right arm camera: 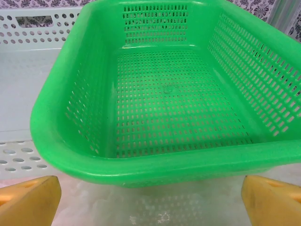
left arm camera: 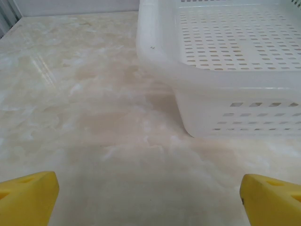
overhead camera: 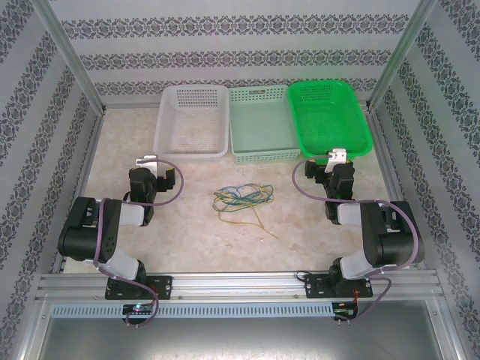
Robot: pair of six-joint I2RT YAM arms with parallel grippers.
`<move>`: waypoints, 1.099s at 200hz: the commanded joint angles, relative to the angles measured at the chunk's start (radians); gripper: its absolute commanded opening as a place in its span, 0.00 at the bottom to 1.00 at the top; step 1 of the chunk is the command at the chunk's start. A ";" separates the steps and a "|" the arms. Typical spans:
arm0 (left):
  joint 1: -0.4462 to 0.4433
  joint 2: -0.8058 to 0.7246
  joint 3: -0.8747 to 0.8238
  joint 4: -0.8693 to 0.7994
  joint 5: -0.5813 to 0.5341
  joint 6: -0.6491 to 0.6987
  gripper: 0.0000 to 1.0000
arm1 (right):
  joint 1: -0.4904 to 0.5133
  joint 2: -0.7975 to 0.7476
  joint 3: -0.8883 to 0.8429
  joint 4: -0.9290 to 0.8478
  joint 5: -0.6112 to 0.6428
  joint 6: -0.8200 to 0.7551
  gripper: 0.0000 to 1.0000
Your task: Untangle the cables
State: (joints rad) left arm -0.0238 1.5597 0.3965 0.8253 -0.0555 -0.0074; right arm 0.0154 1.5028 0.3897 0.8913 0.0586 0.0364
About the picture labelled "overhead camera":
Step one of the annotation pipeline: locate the white plastic basket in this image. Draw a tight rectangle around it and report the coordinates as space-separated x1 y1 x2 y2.
152 85 230 162

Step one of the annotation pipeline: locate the bright green plastic basket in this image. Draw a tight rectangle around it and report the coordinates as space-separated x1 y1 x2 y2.
286 79 374 158

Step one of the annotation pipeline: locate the thin yellow cable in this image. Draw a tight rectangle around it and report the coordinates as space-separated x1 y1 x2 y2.
213 182 274 211
218 204 279 239

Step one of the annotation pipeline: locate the mint green plastic basket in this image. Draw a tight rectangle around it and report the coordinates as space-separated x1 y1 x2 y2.
227 85 301 164

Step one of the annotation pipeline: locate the grey metal sheet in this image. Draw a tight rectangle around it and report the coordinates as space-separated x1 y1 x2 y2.
20 299 464 360

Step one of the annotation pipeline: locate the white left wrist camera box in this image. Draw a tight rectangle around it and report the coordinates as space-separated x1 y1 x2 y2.
134 154 170 177

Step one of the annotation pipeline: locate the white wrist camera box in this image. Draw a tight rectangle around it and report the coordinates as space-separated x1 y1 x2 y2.
324 148 348 173
134 154 170 177

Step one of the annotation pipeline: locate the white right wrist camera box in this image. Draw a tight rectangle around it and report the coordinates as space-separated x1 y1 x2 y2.
324 148 348 173

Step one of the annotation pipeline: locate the aluminium side rail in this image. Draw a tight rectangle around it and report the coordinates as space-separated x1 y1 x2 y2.
52 108 106 275

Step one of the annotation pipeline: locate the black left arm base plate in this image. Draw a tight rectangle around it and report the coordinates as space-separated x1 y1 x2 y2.
104 275 174 301

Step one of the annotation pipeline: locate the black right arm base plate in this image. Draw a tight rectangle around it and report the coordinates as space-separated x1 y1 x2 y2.
303 273 374 300

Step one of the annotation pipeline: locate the aluminium mounting rail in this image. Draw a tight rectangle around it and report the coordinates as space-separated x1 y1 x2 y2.
35 271 442 302

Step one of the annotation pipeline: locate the aluminium frame post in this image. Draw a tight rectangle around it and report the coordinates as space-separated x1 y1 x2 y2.
31 0 107 113
365 0 449 110

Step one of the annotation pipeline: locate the slotted grey cable duct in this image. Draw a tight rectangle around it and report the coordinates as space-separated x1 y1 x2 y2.
49 301 337 320

